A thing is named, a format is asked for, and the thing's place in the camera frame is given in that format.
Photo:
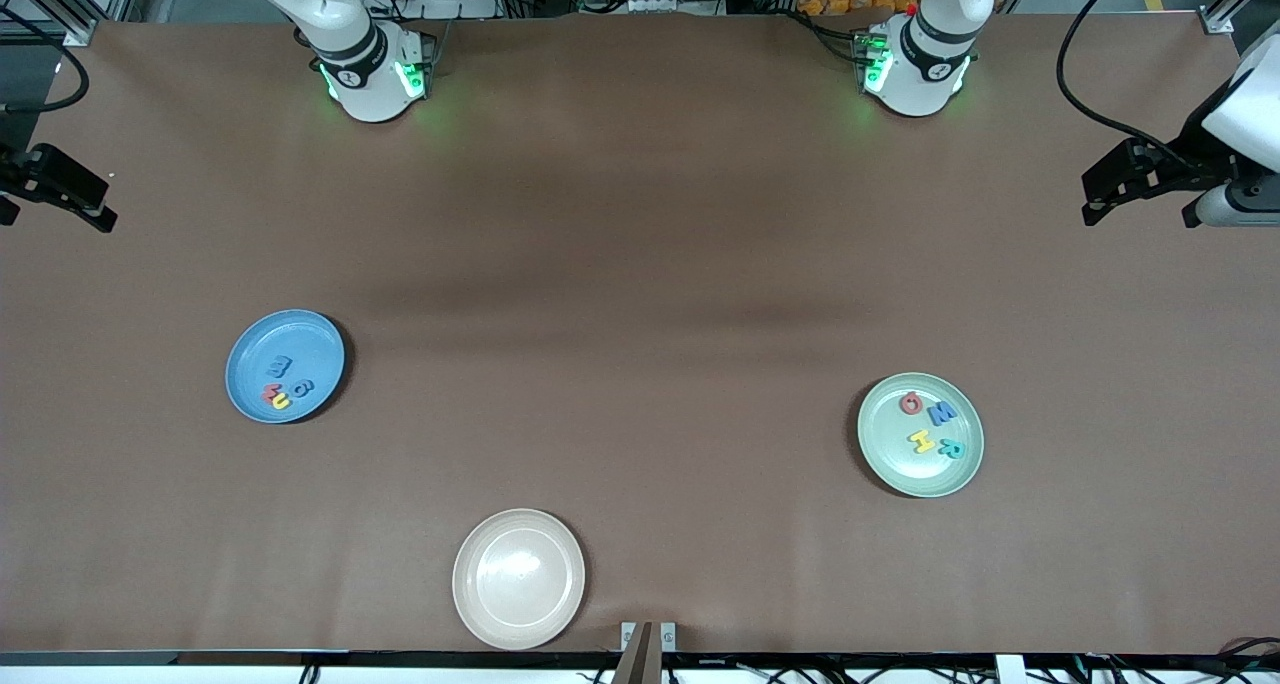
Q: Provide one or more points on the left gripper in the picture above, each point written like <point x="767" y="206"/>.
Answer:
<point x="1189" y="153"/>

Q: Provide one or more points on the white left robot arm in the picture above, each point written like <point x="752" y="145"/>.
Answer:
<point x="915" y="64"/>

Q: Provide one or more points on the metal table edge bracket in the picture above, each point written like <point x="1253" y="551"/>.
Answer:
<point x="645" y="664"/>

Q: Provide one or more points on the pink foam lowercase w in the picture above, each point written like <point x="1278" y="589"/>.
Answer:
<point x="268" y="395"/>

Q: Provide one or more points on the blue plate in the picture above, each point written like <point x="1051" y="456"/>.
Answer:
<point x="300" y="339"/>

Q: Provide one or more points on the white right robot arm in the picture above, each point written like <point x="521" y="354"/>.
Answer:
<point x="365" y="74"/>

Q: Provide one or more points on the teal foam letter R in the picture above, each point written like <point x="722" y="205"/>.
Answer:
<point x="950" y="449"/>

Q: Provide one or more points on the blue foam lowercase m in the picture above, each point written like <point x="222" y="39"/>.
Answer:
<point x="283" y="367"/>

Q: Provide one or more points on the pale beige plate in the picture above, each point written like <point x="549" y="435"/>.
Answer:
<point x="518" y="579"/>

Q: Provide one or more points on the aluminium frame profile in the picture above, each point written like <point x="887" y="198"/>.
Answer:
<point x="1218" y="22"/>
<point x="80" y="32"/>

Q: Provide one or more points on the blue foam lowercase g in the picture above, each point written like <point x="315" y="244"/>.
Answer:
<point x="297" y="388"/>

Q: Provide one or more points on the pink foam letter Q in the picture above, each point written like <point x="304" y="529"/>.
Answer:
<point x="905" y="403"/>

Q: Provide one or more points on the pale green plate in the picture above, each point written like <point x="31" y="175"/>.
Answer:
<point x="895" y="464"/>

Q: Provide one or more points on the blue foam capital M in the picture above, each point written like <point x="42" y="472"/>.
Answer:
<point x="942" y="415"/>

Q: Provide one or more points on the yellow foam letter H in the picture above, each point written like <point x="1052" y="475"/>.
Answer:
<point x="921" y="443"/>

